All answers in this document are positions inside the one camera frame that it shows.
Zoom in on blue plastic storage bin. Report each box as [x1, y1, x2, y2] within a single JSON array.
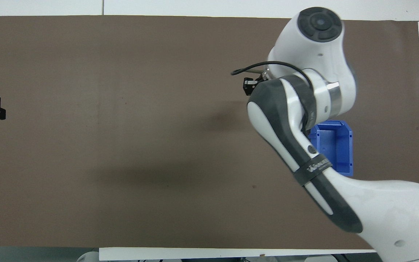
[[308, 120, 354, 177]]

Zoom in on brown table mat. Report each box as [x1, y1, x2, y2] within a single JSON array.
[[0, 15, 419, 251]]

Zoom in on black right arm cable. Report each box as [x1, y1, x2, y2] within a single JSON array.
[[231, 61, 314, 91]]

